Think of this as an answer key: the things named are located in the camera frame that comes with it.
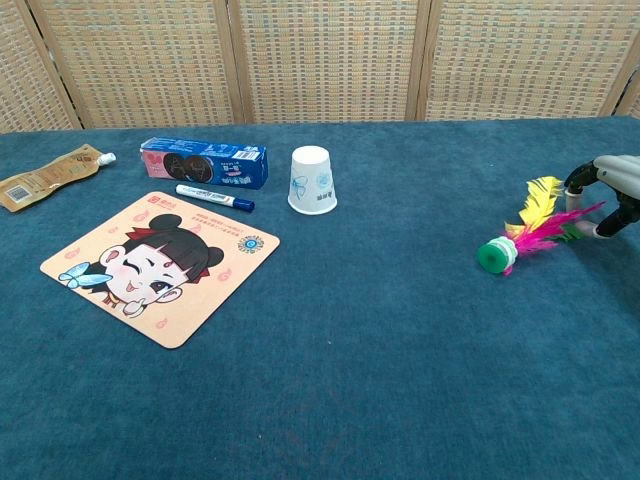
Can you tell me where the blue cookie box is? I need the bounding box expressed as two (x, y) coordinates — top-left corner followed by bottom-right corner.
(139, 137), (270, 191)

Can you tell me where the cartoon girl mouse pad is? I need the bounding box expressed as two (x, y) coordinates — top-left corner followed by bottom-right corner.
(39, 190), (282, 350)

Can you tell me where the colourful feather shuttlecock green base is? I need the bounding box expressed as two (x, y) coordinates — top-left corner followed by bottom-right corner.
(475, 175), (607, 278)

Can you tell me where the woven folding screen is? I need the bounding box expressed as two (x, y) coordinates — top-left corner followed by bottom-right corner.
(0, 0), (640, 134)

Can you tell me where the brown spout pouch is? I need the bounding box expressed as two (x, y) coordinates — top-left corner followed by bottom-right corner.
(0, 143), (118, 214)

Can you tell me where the white marker blue cap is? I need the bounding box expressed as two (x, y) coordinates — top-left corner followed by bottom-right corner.
(174, 183), (257, 213)

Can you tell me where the blue table cloth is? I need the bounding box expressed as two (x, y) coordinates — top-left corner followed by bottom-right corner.
(0, 115), (640, 480)

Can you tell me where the white paper cup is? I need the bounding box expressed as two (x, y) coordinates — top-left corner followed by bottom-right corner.
(287, 145), (339, 216)

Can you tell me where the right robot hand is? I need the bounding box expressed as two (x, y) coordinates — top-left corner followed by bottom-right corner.
(563, 154), (640, 240)

